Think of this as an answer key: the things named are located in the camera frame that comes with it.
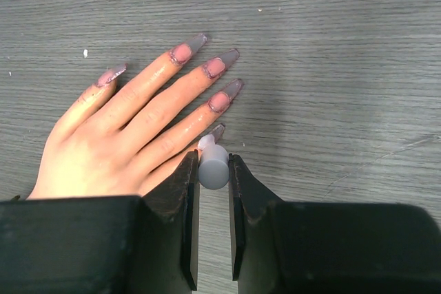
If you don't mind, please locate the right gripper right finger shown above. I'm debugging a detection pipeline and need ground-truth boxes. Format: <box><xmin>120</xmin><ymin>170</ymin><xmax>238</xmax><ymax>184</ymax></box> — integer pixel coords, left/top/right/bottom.
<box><xmin>228</xmin><ymin>154</ymin><xmax>283</xmax><ymax>293</ymax></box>

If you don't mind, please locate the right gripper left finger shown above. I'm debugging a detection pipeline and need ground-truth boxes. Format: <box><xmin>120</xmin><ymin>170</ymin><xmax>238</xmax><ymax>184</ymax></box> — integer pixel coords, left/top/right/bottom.
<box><xmin>139</xmin><ymin>151</ymin><xmax>200</xmax><ymax>291</ymax></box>

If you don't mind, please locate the mannequin hand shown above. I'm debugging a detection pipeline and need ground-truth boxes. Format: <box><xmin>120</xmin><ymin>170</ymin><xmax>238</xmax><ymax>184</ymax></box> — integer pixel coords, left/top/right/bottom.
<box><xmin>30</xmin><ymin>34</ymin><xmax>244</xmax><ymax>200</ymax></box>

